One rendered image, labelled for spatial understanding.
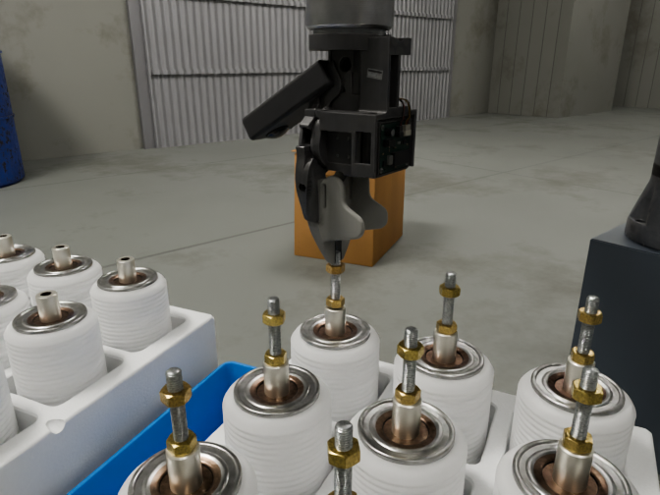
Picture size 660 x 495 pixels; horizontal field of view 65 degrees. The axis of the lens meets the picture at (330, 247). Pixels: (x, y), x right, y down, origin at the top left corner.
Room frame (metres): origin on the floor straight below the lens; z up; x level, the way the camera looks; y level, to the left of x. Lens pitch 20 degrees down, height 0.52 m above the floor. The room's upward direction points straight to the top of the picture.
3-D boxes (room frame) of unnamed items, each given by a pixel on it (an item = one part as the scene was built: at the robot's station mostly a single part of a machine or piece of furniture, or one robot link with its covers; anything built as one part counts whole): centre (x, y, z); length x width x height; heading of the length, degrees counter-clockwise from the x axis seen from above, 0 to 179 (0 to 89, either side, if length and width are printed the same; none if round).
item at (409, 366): (0.33, -0.06, 0.30); 0.01 x 0.01 x 0.08
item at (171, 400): (0.28, 0.10, 0.32); 0.02 x 0.02 x 0.01; 78
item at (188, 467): (0.28, 0.10, 0.26); 0.02 x 0.02 x 0.03
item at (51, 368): (0.52, 0.31, 0.16); 0.10 x 0.10 x 0.18
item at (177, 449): (0.28, 0.10, 0.29); 0.02 x 0.02 x 0.01; 78
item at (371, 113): (0.48, -0.02, 0.48); 0.09 x 0.08 x 0.12; 53
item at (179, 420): (0.28, 0.10, 0.30); 0.01 x 0.01 x 0.08
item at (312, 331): (0.49, -0.01, 0.25); 0.08 x 0.08 x 0.01
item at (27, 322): (0.52, 0.31, 0.25); 0.08 x 0.08 x 0.01
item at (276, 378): (0.39, 0.05, 0.26); 0.02 x 0.02 x 0.03
